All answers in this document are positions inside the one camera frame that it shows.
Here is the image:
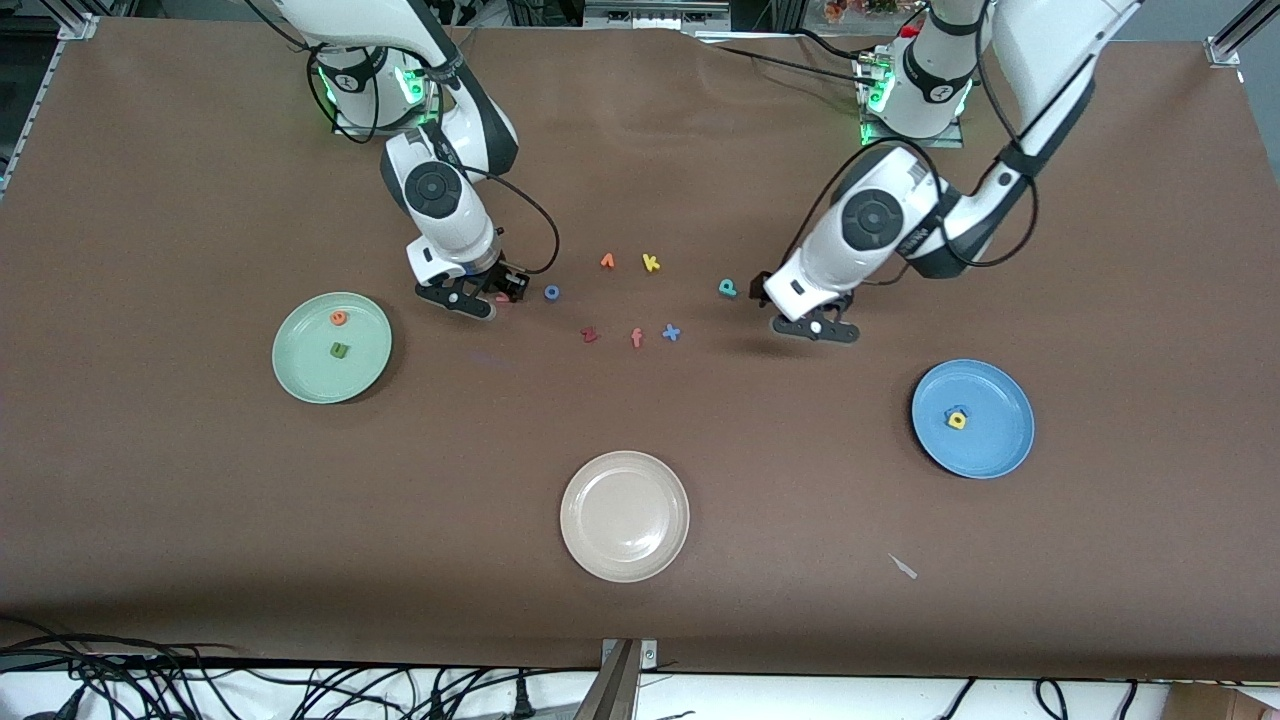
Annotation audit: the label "green plate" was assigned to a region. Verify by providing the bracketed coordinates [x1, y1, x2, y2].
[272, 291, 393, 405]

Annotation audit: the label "blue plate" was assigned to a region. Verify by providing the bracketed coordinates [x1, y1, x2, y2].
[911, 359, 1035, 480]

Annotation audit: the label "beige plate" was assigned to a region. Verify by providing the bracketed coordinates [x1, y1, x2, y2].
[560, 451, 691, 584]

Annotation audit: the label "orange toy pieces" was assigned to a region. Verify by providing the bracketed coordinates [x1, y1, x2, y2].
[822, 0, 906, 23]

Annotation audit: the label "grey metal box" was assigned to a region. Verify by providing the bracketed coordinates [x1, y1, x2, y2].
[583, 0, 733, 31]

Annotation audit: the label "brown cardboard box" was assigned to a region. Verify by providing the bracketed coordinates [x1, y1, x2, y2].
[1163, 683, 1280, 720]

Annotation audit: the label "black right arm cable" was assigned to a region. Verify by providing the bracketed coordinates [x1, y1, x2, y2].
[440, 60, 561, 279]

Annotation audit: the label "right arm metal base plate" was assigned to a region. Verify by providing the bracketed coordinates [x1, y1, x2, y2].
[332, 45, 443, 138]

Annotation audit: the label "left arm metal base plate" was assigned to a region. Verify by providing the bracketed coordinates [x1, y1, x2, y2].
[857, 55, 967, 150]

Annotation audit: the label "black looping cable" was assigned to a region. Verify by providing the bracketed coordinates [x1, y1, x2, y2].
[305, 45, 386, 143]

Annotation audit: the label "black table cable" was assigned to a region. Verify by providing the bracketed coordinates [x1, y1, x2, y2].
[700, 28, 876, 83]

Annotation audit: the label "aluminium table edge bracket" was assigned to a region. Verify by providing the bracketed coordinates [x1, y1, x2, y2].
[598, 638, 659, 720]

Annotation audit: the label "aluminium frame rail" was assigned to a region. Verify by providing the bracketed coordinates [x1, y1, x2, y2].
[1205, 0, 1280, 71]
[0, 10, 101, 191]

